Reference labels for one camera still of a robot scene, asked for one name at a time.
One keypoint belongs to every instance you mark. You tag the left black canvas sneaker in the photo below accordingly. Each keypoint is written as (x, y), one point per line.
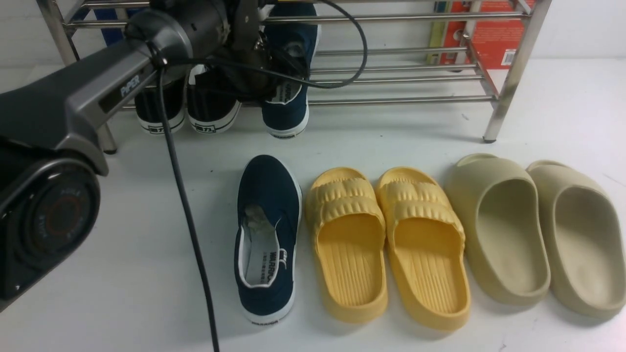
(149, 109)

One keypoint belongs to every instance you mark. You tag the right black canvas sneaker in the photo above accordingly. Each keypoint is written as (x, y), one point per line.
(210, 103)

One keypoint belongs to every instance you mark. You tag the left yellow foam slipper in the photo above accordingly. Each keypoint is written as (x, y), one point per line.
(347, 230)

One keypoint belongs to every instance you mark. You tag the right olive foam slide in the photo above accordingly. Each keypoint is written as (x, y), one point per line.
(583, 240)

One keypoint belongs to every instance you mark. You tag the right yellow foam slipper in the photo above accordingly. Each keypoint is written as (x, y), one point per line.
(425, 246)

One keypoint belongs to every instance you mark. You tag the red book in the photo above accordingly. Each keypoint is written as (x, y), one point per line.
(496, 42)

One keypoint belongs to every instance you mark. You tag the yellow foam slipper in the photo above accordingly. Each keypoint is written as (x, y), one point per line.
(347, 230)
(425, 246)

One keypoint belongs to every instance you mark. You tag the blue box behind rack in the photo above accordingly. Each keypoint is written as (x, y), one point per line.
(114, 34)

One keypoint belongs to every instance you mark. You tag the steel shoe rack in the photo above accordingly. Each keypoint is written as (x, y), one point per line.
(81, 15)

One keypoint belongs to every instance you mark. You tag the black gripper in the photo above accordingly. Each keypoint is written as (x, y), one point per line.
(249, 54)

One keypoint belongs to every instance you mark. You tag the left olive foam slide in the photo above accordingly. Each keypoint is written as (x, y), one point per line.
(497, 203)

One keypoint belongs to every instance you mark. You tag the navy slip-on shoe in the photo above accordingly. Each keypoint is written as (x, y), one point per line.
(293, 45)
(269, 209)

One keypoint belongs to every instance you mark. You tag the olive foam slide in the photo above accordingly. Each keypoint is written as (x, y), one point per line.
(497, 203)
(583, 240)

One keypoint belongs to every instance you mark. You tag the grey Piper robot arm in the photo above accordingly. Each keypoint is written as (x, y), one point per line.
(51, 155)

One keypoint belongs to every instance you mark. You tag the black canvas sneaker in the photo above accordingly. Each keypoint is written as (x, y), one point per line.
(149, 109)
(210, 103)

